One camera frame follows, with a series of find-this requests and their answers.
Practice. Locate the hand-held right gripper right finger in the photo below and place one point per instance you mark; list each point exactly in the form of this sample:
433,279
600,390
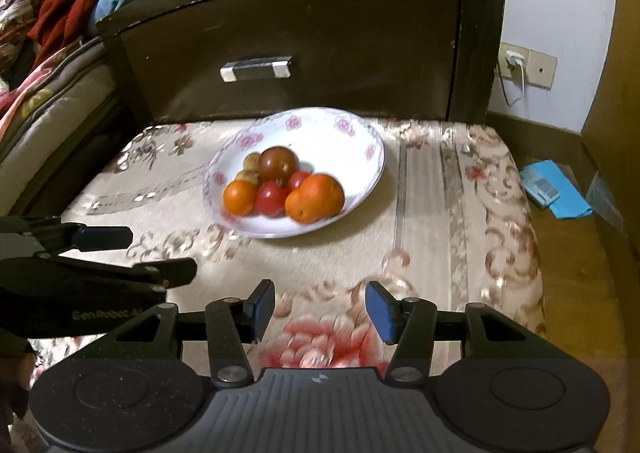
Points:
380,313

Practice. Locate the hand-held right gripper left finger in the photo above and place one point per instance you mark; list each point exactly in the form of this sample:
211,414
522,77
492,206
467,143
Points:
262,308

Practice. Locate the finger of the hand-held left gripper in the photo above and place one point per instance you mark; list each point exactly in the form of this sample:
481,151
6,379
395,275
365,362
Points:
105,237
165,274

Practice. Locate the orange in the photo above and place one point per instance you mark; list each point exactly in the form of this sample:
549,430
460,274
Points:
240,197
299,209
326,190

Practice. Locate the small green-brown fruit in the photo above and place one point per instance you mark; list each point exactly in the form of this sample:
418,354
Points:
247,177
251,162

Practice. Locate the white floral plate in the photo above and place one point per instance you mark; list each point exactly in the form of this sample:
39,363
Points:
340,153

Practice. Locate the person's left forearm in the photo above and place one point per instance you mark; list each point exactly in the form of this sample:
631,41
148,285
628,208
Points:
12,358

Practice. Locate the beige floral tablecloth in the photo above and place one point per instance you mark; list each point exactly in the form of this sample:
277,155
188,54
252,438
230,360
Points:
425,233

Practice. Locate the beige mattress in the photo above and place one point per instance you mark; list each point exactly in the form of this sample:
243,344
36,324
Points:
50,128

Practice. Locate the dark red tomato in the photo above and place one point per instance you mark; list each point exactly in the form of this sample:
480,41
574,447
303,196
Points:
277,163

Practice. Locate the pink floral bedsheet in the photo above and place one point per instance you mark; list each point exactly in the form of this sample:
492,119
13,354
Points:
30,80

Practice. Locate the blue cardboard box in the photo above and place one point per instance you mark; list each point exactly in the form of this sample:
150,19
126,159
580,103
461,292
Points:
560,198

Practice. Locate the blue cloth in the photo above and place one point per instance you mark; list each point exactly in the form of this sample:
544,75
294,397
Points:
112,0

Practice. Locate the brown patterned quilt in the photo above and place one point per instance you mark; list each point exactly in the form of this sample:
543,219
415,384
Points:
20,8

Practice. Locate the dark wooden cabinet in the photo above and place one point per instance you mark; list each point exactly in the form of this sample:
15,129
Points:
350,33

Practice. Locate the white charger plug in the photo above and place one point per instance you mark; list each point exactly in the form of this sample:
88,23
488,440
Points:
515,58

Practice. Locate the yellow wooden wardrobe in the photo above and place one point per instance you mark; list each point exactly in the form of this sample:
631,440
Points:
620,133

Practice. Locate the beige wall socket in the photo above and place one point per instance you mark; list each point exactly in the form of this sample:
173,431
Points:
542,68
502,73

